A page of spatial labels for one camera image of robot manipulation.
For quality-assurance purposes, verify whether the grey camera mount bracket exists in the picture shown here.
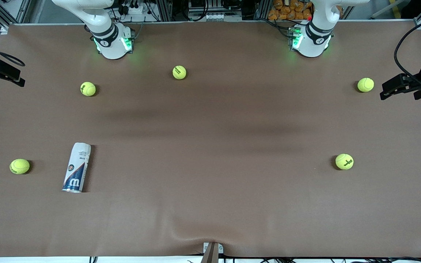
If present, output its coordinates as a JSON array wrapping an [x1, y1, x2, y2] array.
[[203, 242, 224, 263]]

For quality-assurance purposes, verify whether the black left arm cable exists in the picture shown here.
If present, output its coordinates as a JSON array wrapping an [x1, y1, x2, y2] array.
[[394, 16, 421, 90]]

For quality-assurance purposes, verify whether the orange snack bags pile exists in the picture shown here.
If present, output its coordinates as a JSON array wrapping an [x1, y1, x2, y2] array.
[[268, 0, 314, 21]]

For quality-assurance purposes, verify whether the yellow tennis ball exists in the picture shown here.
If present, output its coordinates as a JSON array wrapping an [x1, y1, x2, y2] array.
[[335, 153, 354, 170], [357, 77, 375, 93], [172, 65, 187, 80], [10, 159, 30, 175], [80, 81, 96, 97]]

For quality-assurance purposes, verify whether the grey equipment box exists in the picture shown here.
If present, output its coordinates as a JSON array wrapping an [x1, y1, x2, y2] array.
[[188, 0, 243, 22]]

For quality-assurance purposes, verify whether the white power strip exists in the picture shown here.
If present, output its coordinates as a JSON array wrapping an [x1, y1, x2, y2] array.
[[120, 3, 149, 16]]

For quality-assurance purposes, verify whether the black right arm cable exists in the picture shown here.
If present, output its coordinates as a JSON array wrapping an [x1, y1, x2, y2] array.
[[0, 34, 26, 68]]

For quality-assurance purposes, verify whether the white blue tennis ball can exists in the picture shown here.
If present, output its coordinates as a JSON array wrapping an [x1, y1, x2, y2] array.
[[62, 142, 92, 193]]

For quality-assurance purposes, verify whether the brown table mat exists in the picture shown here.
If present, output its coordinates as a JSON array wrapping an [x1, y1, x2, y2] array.
[[0, 20, 421, 258]]

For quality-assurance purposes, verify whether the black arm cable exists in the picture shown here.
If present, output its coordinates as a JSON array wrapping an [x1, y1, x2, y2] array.
[[394, 16, 421, 90], [0, 34, 26, 68]]

